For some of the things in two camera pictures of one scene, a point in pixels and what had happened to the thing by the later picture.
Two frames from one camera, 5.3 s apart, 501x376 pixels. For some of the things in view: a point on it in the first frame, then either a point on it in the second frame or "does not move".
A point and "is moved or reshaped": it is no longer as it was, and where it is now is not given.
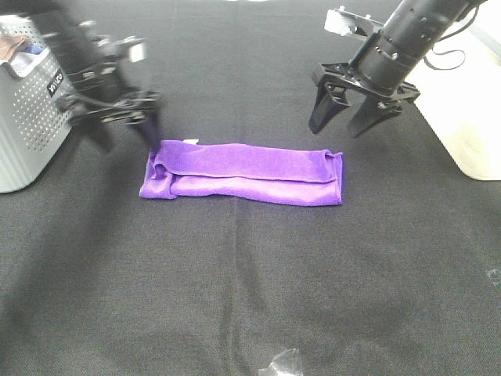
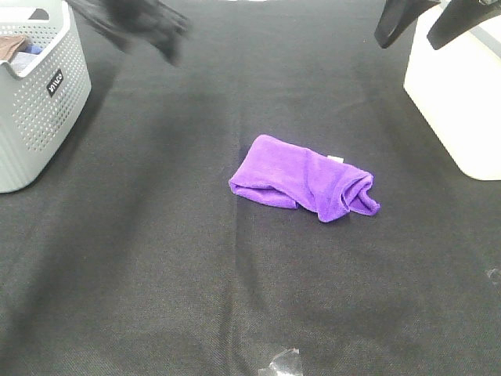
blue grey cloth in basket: [22, 58] does not move
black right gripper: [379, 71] to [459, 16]
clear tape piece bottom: [286, 363] does not move
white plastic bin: [459, 81] does not move
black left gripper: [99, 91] to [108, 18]
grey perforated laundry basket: [32, 124] does not move
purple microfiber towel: [189, 169] is moved or reshaped
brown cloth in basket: [8, 46] does not move
